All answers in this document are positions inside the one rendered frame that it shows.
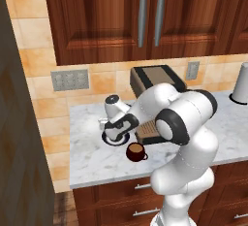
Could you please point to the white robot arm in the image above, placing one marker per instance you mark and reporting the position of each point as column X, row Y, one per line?
column 193, row 145

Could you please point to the wide grey wall switch plate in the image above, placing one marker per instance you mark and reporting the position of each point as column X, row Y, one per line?
column 70, row 80

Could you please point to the dark red coffee mug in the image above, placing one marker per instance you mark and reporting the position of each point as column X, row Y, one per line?
column 135, row 152

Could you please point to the small grey wall outlet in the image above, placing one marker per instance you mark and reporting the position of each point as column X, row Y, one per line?
column 192, row 71

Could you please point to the brown wooden cupboard door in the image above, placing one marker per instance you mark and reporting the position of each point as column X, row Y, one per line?
column 241, row 26
column 193, row 13
column 97, row 19

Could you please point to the brown wooden drawer front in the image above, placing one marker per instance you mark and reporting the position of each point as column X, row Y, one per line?
column 109, row 215
column 109, row 192
column 226, row 210
column 231, row 175

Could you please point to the black and tan coffee machine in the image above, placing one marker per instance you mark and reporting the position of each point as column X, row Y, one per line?
column 155, row 76

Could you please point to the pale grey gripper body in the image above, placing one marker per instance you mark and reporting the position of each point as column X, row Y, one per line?
column 102, row 123

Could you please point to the dark brown tall cabinet side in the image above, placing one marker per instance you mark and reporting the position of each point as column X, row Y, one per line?
column 22, row 139

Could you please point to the white cylinder on black base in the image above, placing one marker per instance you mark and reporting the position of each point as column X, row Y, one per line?
column 241, row 82

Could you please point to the white saucer with dark rim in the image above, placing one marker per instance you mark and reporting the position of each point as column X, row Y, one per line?
column 123, row 139

